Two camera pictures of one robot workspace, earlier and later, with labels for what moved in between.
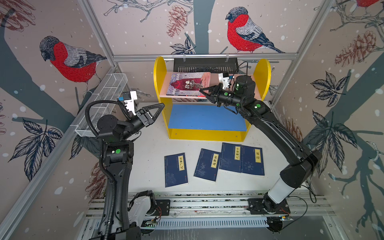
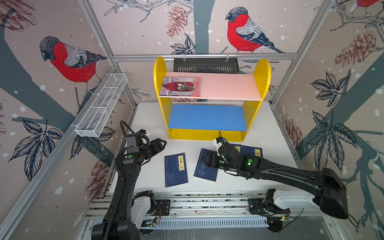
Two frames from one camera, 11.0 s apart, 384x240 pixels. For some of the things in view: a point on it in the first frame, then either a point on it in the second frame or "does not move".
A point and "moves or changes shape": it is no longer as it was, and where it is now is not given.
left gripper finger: x=148 y=117 -> x=158 y=142
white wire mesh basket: x=111 y=89 does not move
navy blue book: x=208 y=164 does not move
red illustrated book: x=188 y=84 moves or changes shape
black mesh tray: x=219 y=65 does not move
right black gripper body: x=227 y=98 -> x=219 y=162
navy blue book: x=175 y=170 does not move
